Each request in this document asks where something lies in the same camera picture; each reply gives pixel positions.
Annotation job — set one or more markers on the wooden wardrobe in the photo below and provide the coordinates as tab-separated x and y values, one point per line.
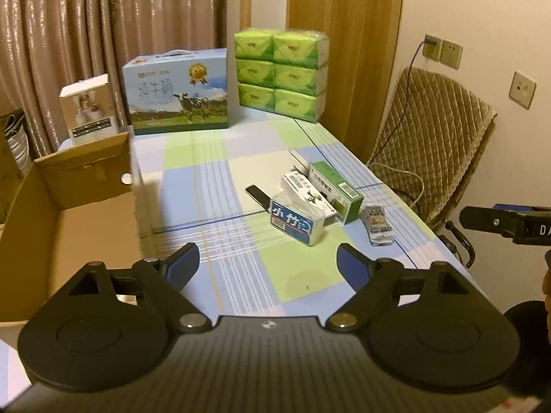
344	8

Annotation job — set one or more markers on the brown curtain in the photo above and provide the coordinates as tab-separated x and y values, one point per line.
107	30

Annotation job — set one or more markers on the white floral medicine box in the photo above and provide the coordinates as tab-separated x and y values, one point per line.
301	185

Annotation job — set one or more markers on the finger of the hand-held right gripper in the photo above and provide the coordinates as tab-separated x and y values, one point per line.
484	220

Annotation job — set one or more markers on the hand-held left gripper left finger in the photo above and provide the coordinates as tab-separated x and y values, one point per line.
183	262

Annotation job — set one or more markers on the silver blister packets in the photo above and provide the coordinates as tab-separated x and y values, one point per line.
378	226

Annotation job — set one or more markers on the empty beige wall socket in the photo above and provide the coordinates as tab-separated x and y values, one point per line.
452	53

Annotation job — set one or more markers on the green medicine box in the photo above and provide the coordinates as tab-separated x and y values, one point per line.
340	191

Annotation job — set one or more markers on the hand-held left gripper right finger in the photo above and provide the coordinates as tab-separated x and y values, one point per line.
351	262

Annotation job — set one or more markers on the bundle of green tissue packs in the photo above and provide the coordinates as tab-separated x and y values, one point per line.
282	73

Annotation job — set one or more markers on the chair with quilted cover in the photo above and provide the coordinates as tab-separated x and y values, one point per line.
434	137

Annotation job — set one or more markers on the single beige wall plate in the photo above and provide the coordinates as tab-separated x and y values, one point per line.
522	89

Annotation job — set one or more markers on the blue cow print milk carton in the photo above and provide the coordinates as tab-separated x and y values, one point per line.
176	90

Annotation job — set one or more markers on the plain white medicine box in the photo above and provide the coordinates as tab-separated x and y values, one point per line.
301	159

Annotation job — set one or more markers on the black lighter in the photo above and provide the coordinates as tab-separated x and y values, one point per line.
256	194

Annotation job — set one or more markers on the wall socket with plug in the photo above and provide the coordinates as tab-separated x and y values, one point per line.
431	48

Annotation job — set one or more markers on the small white product box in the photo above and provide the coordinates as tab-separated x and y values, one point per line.
88	109

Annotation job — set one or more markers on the stack of white bowls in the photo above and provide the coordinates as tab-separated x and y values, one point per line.
17	146

